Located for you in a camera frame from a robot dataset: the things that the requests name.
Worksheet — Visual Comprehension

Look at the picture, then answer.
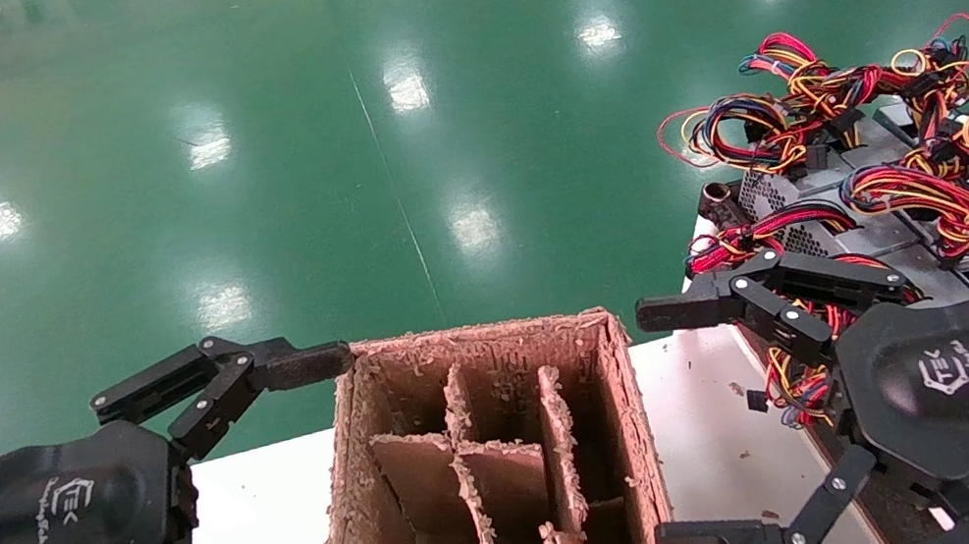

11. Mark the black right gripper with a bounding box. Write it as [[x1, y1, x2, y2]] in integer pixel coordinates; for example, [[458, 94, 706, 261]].
[[608, 211, 969, 544]]

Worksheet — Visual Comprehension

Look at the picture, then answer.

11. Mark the brown cardboard box with dividers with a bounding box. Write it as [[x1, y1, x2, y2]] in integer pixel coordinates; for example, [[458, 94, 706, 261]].
[[270, 289, 689, 544]]

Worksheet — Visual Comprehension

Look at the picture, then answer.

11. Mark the white-framed cart with black mat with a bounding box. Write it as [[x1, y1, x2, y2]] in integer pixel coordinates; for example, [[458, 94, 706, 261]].
[[641, 97, 969, 544]]

